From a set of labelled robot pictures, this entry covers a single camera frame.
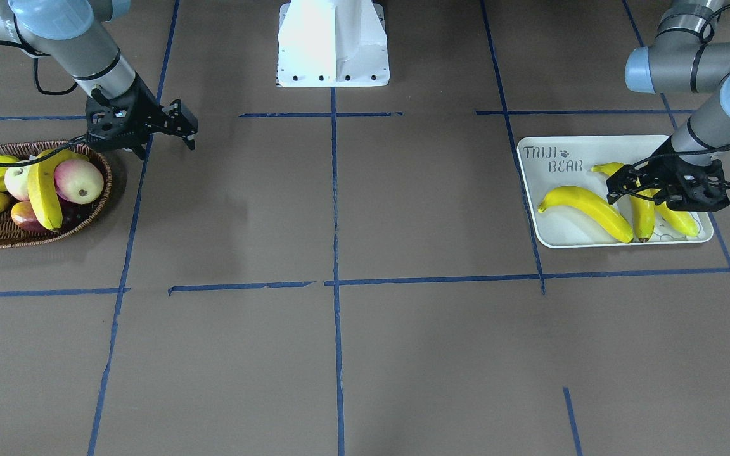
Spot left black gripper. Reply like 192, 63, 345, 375
606, 139, 714, 205

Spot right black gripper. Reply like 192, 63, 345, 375
85, 75, 199, 162

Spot long yellow banana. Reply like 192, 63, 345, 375
537, 186, 635, 243

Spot curved yellow banana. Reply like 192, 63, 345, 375
27, 148, 89, 231

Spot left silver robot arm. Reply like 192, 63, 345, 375
606, 1, 730, 212

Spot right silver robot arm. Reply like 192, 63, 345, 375
0, 1, 198, 159

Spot brown wicker basket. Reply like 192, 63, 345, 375
0, 144, 114, 249

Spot pink green apple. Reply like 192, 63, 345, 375
53, 159, 105, 205

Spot pale green apple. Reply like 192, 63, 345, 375
4, 160, 32, 201

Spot orange red mango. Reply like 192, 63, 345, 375
10, 200, 49, 234

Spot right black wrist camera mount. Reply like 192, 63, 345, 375
85, 98, 131, 153

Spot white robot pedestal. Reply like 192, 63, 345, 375
276, 1, 390, 87

